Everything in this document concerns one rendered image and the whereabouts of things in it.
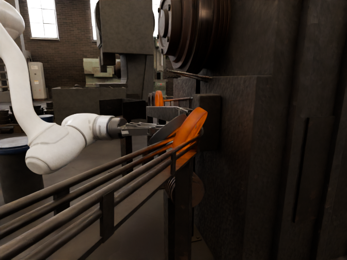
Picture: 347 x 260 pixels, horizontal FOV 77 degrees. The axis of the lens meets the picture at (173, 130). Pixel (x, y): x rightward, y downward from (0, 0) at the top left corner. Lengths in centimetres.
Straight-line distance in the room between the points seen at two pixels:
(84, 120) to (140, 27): 311
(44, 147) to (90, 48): 1054
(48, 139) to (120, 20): 317
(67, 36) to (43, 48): 113
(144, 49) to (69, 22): 791
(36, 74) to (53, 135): 992
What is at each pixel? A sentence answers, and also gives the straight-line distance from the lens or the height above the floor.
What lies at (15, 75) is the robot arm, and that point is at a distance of 88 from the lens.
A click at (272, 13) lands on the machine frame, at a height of 106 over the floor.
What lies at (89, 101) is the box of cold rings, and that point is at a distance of 345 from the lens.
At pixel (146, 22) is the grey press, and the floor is 174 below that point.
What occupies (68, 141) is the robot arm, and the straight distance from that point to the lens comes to 75.
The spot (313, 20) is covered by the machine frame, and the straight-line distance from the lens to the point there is 85.
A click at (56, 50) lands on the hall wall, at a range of 1137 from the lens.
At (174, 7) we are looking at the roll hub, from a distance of 102.
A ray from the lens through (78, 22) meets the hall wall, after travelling 1141.
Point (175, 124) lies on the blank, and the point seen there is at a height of 73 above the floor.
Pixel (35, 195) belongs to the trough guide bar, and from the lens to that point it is 30.
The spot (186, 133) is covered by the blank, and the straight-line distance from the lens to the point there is 61.
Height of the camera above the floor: 86
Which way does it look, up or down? 13 degrees down
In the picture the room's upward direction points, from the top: straight up
